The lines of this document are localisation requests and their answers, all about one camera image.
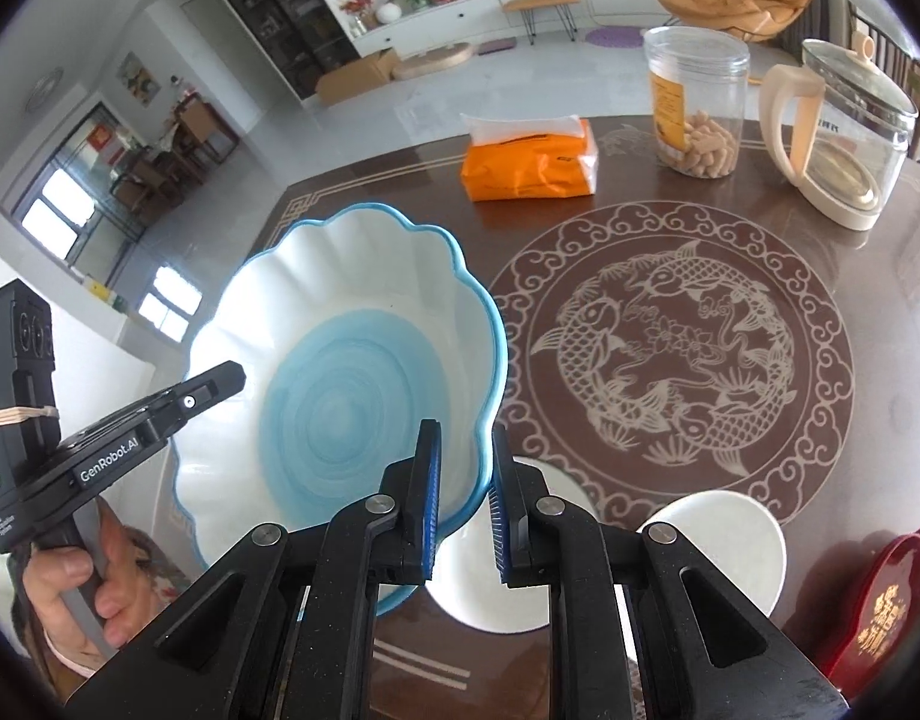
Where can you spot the round beige floor cushion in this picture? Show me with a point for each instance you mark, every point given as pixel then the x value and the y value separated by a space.
pixel 433 60

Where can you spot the orange tissue pack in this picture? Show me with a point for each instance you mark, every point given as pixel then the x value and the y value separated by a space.
pixel 527 165

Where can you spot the purple round rug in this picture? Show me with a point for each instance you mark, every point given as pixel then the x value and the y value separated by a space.
pixel 616 37

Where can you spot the red flower arrangement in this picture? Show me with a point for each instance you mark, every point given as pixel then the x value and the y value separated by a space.
pixel 357 4

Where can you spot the clear plastic snack jar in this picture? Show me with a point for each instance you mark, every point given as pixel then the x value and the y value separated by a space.
pixel 700 90

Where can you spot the scalloped blue and white bowl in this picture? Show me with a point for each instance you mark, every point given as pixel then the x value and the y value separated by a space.
pixel 340 390

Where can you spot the large red flower-shaped plate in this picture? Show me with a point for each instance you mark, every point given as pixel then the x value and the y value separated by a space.
pixel 880 615

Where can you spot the white round vase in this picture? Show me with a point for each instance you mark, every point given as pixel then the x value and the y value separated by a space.
pixel 388 13

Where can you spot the cardboard box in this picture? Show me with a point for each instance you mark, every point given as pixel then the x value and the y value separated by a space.
pixel 355 79

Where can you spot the person's floral clothing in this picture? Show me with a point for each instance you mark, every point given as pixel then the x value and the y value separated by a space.
pixel 159 570

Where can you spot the dark glass display cabinet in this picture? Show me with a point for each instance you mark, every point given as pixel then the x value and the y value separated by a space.
pixel 272 7

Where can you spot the person's left hand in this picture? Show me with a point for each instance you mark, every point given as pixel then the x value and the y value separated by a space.
pixel 51 577

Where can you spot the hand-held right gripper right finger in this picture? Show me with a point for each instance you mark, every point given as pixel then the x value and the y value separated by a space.
pixel 501 532

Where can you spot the person's left forearm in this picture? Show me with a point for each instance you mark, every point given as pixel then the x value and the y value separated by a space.
pixel 62 660

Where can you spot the wooden bench stool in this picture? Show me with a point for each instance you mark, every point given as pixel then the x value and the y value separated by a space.
pixel 542 0

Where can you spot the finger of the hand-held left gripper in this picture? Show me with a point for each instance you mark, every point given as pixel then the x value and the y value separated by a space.
pixel 205 390

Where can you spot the small grey floor pad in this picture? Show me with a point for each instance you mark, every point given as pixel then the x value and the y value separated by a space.
pixel 497 46

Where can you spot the round ceiling lamp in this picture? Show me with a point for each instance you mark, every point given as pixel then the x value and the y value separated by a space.
pixel 45 90

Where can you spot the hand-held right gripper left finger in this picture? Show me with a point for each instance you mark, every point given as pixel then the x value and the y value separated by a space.
pixel 428 510

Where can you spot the framed wall picture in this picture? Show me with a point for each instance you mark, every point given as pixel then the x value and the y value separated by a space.
pixel 138 77

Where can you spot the white television cabinet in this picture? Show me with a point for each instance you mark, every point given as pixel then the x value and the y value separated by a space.
pixel 445 19

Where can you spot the ribbed white bowl dark rim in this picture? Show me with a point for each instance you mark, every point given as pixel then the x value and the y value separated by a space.
pixel 467 600

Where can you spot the dark wooden railing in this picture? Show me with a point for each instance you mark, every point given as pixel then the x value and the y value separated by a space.
pixel 902 75

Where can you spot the plain white bowl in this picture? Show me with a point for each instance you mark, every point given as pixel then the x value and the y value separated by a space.
pixel 730 540

